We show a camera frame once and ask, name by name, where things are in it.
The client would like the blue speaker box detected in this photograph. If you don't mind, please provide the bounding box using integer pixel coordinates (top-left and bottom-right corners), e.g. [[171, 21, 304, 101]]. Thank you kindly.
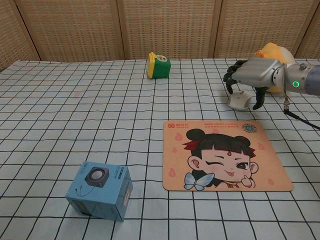
[[65, 161, 134, 223]]

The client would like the green and yellow box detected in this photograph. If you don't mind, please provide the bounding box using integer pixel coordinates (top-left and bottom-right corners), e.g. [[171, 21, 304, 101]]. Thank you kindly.
[[146, 51, 172, 80]]

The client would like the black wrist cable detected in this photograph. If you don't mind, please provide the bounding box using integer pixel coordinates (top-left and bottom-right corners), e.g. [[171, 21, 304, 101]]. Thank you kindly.
[[281, 63, 320, 131]]

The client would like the woven wooden folding screen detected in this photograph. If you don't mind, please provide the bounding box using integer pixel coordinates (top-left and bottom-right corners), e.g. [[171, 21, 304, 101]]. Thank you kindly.
[[0, 0, 320, 71]]

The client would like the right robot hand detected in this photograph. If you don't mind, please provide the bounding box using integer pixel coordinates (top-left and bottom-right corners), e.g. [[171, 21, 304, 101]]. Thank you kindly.
[[223, 57, 285, 111]]

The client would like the yellow plush toy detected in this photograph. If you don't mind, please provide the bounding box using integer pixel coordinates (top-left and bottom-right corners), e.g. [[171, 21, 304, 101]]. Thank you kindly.
[[254, 42, 296, 94]]

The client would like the white checkered tablecloth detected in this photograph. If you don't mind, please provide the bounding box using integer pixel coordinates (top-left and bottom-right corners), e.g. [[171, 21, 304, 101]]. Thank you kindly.
[[0, 57, 320, 240]]

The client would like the orange cartoon girl mouse pad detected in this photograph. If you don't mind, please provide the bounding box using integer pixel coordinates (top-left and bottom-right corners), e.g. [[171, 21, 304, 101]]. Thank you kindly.
[[162, 120, 294, 192]]

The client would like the white computer mouse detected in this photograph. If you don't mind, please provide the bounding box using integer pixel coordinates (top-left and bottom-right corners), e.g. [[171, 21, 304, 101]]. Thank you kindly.
[[226, 90, 252, 111]]

